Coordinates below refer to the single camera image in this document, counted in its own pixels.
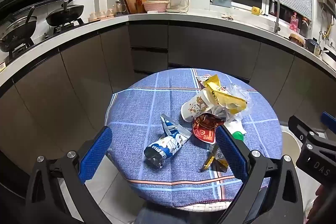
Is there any gold foil wrapper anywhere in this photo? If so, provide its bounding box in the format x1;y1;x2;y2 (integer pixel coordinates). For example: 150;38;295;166
200;144;229;172

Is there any blue patterned bowl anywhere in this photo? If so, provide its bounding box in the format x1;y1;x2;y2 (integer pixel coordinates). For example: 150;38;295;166
304;38;321;55

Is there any yellow snack packet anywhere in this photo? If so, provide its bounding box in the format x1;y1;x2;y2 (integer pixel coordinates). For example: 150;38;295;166
203;74;248;115

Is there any wooden bowl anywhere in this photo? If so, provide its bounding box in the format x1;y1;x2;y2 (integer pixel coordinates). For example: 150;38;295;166
289;33;305;46

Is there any black wok with ladle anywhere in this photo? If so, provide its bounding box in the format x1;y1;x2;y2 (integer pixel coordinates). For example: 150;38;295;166
0;6;38;52

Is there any woven basket on counter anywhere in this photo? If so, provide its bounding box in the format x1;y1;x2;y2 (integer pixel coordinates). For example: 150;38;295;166
142;0;170;14

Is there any steel kitchen faucet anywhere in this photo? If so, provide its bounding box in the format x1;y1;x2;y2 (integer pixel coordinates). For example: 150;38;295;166
268;0;281;34

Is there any black gas stove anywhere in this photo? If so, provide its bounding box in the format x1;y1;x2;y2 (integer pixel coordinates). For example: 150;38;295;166
5;18;86;62

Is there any glass electric kettle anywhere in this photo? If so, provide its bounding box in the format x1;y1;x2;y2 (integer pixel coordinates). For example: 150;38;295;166
166;0;191;14

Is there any person's right hand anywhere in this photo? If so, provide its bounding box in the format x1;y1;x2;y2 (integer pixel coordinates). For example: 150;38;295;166
307;183;327;218

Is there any pink bottle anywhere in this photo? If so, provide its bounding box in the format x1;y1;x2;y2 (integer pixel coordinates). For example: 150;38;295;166
289;12;300;31

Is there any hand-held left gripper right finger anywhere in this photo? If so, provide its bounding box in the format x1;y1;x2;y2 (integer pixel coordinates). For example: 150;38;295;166
215;125;311;224

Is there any yellow hose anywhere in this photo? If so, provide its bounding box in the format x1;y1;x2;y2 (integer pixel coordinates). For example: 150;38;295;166
322;23;332;39

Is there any black wok with lid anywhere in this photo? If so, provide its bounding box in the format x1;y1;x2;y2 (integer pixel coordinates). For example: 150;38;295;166
45;0;85;27

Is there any red and white packet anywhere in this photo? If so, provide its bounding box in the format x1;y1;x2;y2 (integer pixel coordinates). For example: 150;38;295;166
196;74;212;89

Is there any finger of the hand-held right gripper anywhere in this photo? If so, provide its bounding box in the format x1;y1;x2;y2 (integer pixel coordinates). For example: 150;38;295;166
288;115;319;146
321;112;336;135

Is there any clear plastic bag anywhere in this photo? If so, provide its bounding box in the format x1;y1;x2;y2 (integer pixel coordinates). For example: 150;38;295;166
210;84;254;122

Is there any cream round trash bin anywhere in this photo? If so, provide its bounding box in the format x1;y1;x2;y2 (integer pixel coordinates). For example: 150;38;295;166
280;123;302;161

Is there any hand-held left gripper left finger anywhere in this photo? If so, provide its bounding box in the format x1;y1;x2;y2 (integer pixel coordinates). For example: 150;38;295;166
25;126;113;224

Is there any blue and white wrapper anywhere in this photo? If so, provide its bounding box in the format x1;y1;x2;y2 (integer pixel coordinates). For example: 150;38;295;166
144;114;192;168

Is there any red snack packet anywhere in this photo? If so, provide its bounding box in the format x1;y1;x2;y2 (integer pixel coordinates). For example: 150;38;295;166
192;113;225;144

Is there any blue checked tablecloth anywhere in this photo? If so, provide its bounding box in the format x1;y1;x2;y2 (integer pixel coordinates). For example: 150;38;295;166
104;68;283;207

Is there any white cartoon print cup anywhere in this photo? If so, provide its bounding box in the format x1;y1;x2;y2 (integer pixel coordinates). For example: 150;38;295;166
181;89;214;123

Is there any grey kitchen cabinet unit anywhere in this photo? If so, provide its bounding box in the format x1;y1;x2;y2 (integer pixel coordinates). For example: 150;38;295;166
0;18;336;188

